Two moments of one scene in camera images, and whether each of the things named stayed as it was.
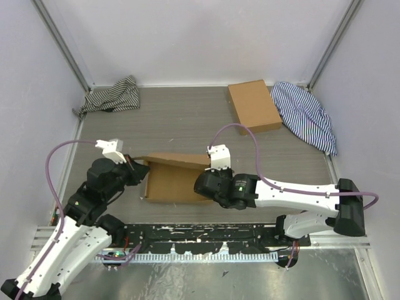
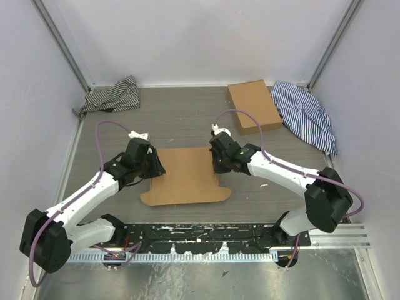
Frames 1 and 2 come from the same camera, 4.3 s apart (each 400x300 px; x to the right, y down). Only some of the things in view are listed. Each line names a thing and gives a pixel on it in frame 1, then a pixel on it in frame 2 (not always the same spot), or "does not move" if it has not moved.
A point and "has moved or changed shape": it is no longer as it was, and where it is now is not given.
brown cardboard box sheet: (171, 177) has moved or changed shape
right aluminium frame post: (333, 44) does not move
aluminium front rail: (41, 236) does not move
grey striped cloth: (122, 94) does not move
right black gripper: (217, 170) to (219, 169)
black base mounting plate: (210, 238) does not move
